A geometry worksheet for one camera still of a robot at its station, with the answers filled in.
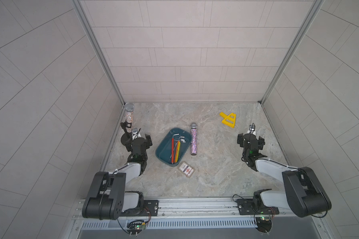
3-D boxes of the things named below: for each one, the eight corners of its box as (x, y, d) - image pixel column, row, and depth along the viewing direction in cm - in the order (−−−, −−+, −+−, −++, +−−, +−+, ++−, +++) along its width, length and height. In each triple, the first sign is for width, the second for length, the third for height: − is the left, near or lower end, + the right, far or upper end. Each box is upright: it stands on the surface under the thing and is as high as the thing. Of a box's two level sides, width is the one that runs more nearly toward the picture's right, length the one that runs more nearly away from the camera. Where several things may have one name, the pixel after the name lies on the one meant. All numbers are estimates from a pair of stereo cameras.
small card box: (176, 168, 86) (176, 167, 84) (182, 161, 89) (182, 159, 87) (189, 178, 82) (189, 177, 81) (195, 170, 85) (195, 169, 84)
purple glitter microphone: (190, 155, 91) (191, 152, 88) (190, 126, 105) (190, 122, 102) (197, 155, 91) (198, 152, 88) (196, 126, 105) (196, 122, 102)
